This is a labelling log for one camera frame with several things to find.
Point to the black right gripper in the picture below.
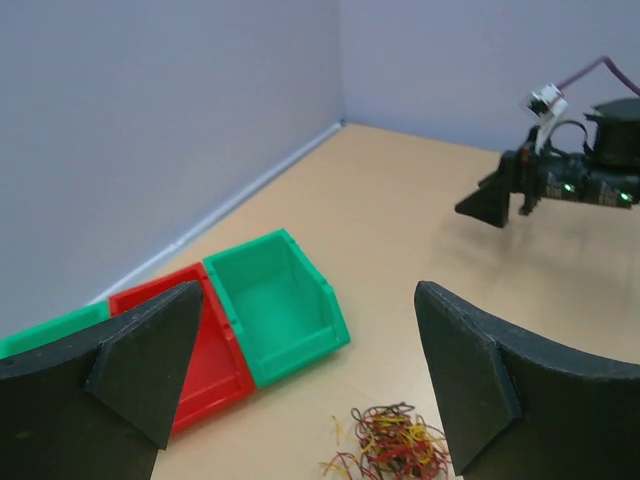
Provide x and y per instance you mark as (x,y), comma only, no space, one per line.
(569,178)

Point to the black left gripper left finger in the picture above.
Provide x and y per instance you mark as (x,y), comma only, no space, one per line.
(100,403)

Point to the green bin near cables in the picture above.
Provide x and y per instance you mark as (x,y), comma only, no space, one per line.
(284,313)

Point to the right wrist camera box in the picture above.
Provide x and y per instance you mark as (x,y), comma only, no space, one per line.
(547,102)

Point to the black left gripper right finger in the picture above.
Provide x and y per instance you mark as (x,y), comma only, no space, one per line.
(516,405)

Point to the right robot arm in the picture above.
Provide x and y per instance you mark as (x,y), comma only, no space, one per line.
(616,142)

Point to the green far bin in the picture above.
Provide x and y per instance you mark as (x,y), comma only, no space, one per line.
(54,329)

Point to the red middle bin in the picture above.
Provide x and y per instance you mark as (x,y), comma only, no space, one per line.
(218,375)

